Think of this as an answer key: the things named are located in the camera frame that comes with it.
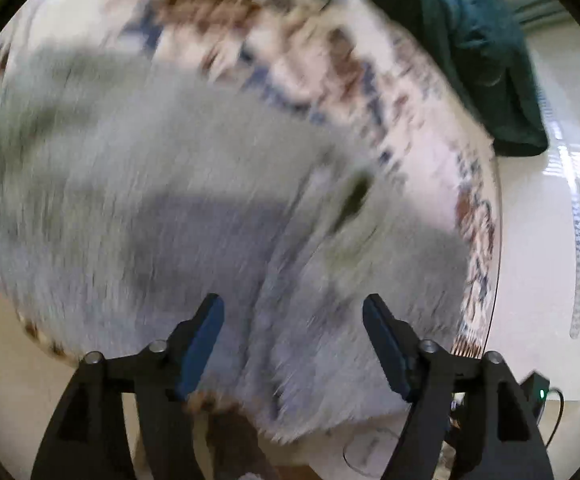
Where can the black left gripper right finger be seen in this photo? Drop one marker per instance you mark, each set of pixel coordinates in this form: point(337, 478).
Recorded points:
point(473, 405)

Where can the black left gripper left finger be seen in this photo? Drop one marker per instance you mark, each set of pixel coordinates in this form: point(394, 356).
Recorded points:
point(86, 437)

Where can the grey fluffy pants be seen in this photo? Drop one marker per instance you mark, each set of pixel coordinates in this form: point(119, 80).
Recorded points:
point(130, 190)

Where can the white headboard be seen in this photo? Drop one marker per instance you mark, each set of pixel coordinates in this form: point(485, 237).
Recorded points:
point(536, 317)

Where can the dark green plush blanket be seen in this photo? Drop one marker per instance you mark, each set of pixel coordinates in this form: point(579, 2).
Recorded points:
point(481, 50)

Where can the floral fleece bed blanket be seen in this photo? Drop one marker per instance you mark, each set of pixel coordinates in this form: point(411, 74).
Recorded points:
point(334, 63)

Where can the black power adapter with cable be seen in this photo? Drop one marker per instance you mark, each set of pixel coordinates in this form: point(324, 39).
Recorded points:
point(536, 388)

